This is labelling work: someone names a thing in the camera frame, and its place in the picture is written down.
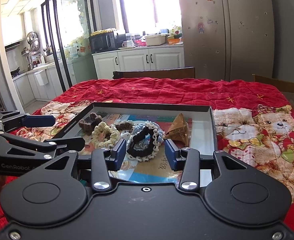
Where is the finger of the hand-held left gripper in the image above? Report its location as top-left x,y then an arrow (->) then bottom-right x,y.
0,110 -> 56,133
0,132 -> 85,160

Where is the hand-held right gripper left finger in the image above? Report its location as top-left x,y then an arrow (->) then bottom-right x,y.
40,138 -> 127,193

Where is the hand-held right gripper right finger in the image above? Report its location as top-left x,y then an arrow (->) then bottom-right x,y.
165,139 -> 253,192

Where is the black scrunchie with white lace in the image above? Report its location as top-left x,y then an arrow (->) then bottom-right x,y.
125,121 -> 165,162

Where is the gold foil packet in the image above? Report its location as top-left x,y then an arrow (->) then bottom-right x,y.
165,112 -> 190,147

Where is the cream knitted scrunchie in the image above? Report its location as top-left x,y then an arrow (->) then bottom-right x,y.
91,122 -> 121,149

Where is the brown fluffy hair claw clip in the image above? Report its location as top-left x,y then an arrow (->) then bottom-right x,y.
78,113 -> 103,133

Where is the brown scrunchie with white lace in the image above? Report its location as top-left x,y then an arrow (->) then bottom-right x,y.
112,120 -> 137,132

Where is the light blue knitted scrunchie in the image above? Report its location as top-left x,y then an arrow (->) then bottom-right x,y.
131,121 -> 150,151

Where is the black shallow cardboard box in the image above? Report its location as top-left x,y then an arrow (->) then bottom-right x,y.
52,102 -> 218,178

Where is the printed paper sheet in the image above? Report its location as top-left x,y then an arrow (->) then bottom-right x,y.
84,112 -> 194,183

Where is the kitchen counter with cabinets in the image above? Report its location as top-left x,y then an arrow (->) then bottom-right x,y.
12,62 -> 62,107

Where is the white hanging bin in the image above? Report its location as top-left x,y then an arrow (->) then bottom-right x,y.
34,70 -> 49,86

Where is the red printed blanket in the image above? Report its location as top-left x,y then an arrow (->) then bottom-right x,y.
0,78 -> 294,235

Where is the white kitchen cabinet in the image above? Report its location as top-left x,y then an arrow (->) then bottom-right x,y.
92,44 -> 185,80

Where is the black microwave oven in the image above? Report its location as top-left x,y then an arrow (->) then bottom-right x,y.
89,32 -> 118,53

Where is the yellow lace cover cloth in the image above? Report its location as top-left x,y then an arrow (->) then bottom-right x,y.
90,29 -> 117,36

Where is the white plastic basin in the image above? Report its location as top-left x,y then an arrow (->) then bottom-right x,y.
145,34 -> 166,46

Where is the silver double-door refrigerator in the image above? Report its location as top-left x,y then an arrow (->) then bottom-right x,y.
176,0 -> 276,83

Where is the bright window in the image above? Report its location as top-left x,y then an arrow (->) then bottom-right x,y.
118,0 -> 182,34

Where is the black sliding door frame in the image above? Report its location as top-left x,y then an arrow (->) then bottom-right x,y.
45,0 -> 98,93

